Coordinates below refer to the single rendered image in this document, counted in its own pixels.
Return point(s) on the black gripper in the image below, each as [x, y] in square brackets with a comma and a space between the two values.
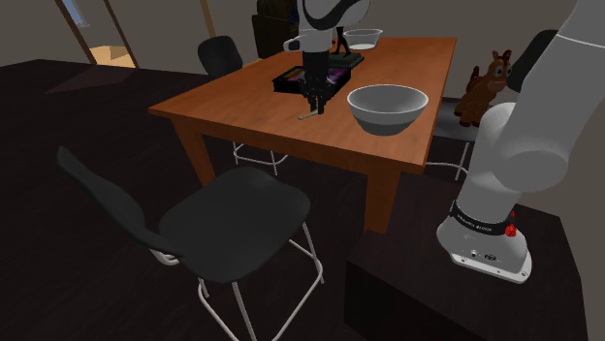
[315, 71]

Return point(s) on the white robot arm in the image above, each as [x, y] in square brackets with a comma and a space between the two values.
[515, 151]

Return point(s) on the black box with colourful contents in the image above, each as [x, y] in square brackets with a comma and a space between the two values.
[289, 84]

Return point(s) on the black figure on dark base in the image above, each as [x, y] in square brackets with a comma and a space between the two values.
[349, 56]

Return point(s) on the clear glass bowl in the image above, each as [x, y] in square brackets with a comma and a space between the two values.
[363, 38]

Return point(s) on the dark cabinet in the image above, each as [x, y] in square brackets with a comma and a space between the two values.
[272, 33]

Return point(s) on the brown wooden table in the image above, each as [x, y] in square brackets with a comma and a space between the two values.
[250, 113]

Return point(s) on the grey bowl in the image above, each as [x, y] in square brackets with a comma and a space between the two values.
[387, 106]

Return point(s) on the black chair with white legs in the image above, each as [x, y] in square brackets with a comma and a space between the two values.
[236, 222]
[219, 54]
[453, 127]

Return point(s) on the brown toy horse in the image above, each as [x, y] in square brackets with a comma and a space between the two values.
[484, 89]

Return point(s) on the dark robot stand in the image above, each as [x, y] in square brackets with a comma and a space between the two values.
[472, 307]

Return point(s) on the wooden door frame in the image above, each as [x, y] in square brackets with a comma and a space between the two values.
[120, 45]

